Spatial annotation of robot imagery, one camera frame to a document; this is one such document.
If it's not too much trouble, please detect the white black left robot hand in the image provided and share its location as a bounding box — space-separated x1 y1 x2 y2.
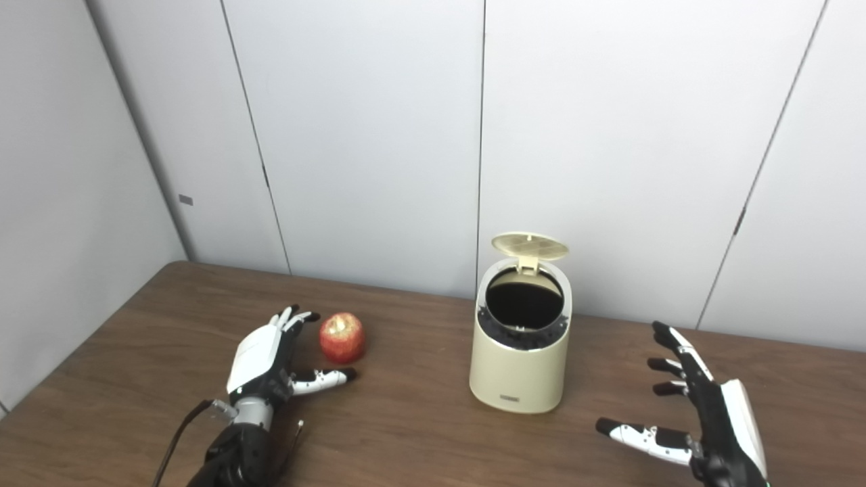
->
226 306 358 410

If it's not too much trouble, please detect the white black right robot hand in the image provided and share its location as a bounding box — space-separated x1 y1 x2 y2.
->
595 321 771 487

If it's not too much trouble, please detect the red apple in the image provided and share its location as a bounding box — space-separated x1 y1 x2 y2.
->
319 312 367 365

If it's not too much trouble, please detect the round cream bin lid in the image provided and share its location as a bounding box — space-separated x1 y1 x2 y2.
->
491 233 570 275

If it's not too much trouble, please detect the cream-colored bin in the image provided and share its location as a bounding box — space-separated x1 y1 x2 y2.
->
469 257 573 414

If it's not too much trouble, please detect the thin black arm wire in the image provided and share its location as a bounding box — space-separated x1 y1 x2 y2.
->
274 419 305 474

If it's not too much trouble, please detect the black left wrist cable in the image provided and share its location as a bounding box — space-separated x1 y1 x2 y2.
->
152 399 237 487

